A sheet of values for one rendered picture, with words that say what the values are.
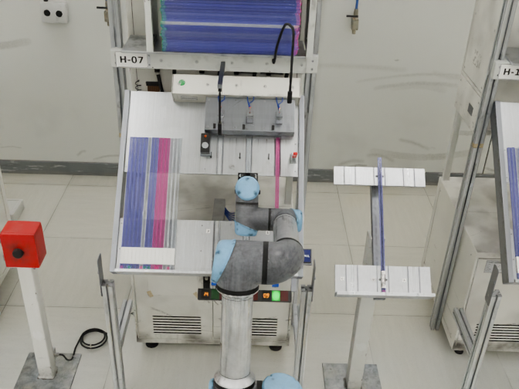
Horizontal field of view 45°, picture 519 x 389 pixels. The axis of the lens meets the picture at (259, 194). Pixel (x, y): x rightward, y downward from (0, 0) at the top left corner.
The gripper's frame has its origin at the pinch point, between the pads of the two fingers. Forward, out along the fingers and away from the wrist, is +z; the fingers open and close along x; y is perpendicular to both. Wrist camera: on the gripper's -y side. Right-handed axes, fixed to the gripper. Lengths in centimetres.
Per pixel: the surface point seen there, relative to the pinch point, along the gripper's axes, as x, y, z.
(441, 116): -124, 48, 173
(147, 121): 39.3, 25.9, 8.9
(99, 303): 74, -61, 83
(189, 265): 20.3, -27.3, -7.0
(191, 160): 21.5, 11.4, 4.6
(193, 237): 19.5, -17.1, -4.0
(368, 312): -50, -47, 14
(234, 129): 5.6, 23.4, 1.9
